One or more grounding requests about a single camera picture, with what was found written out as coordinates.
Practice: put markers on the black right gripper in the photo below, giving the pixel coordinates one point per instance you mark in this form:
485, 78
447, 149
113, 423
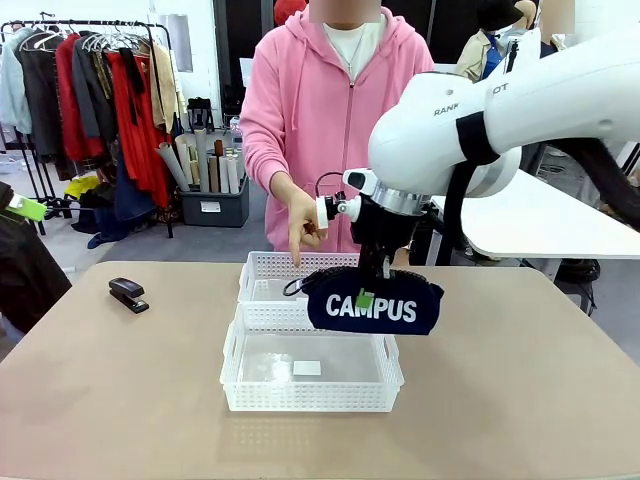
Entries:
380, 225

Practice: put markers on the yellow bag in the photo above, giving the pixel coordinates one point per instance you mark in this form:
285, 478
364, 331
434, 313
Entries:
82, 186

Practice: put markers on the grey paper roll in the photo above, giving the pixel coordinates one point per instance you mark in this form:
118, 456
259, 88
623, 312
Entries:
172, 165

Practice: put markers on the figure in navy shirt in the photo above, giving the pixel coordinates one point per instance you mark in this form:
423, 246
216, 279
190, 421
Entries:
550, 45

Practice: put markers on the mannequin in beige coat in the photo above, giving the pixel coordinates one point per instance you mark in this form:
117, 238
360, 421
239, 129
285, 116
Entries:
475, 55

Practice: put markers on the white paper label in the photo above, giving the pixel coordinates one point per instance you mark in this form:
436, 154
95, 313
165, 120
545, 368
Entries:
306, 368

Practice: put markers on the light blue garment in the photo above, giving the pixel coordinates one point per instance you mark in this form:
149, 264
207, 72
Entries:
12, 85

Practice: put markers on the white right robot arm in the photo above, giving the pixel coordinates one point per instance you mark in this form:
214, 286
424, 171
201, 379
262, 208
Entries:
430, 130

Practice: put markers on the short red garment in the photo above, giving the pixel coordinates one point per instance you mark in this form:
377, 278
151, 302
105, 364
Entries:
70, 115

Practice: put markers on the tall beige cardboard tube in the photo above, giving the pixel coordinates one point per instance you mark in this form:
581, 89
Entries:
202, 160

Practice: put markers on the person's left hand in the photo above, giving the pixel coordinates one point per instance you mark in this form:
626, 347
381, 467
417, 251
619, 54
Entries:
403, 256

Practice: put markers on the grey storage bin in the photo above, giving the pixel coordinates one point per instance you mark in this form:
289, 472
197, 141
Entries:
215, 207

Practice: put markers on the dark grey coat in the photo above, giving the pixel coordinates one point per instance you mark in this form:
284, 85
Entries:
42, 100

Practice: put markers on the dark brown jacket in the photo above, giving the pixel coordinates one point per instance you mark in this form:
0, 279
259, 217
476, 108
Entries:
25, 270

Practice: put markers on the person's right hand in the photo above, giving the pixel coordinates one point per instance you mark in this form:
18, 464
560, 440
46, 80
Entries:
300, 220

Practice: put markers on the brown cardboard tube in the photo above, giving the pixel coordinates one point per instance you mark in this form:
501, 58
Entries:
218, 165

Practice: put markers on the black stapler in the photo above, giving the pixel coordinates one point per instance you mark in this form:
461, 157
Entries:
129, 295

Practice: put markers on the black tripod pole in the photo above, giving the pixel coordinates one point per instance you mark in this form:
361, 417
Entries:
512, 52

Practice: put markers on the navy CAMPUS pencil case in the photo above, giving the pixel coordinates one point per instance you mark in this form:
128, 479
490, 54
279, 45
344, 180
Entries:
380, 320

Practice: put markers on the long red dress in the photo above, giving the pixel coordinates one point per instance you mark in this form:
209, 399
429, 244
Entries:
140, 150

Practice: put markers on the grey jacket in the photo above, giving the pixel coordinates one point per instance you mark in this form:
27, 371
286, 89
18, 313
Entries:
92, 100

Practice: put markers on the beige garment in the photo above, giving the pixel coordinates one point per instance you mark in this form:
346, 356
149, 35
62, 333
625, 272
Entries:
165, 85

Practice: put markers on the black scarf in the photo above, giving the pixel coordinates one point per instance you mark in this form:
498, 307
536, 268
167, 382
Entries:
132, 85

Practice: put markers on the person's right forearm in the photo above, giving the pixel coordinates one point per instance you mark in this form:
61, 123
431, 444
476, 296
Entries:
270, 170

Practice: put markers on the white t-shirt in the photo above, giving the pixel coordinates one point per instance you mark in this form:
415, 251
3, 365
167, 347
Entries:
352, 42

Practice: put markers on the white table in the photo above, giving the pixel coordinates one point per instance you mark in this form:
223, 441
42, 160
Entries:
530, 225

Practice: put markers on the black folding stool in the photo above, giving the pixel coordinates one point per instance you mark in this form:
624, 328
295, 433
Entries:
201, 115

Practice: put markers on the white perforated plastic basket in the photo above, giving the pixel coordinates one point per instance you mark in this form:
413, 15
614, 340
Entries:
270, 272
310, 395

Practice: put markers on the black metal clothing rack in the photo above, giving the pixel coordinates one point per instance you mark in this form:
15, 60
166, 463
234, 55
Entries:
30, 165

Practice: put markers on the person in pink hoodie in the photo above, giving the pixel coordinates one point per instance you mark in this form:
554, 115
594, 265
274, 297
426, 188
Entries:
310, 125

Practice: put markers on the clear water bottle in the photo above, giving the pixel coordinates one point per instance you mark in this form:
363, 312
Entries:
236, 131

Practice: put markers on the black hat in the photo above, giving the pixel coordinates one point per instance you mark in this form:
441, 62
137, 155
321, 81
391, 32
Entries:
497, 15

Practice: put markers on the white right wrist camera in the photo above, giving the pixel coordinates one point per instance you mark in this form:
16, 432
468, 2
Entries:
322, 212

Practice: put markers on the red hat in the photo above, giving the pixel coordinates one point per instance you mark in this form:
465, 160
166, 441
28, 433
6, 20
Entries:
290, 11

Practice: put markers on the navy blue cloth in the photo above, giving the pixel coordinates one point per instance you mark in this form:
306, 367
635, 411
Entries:
125, 210

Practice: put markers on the white paper roll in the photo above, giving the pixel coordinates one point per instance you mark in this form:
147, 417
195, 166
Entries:
233, 175

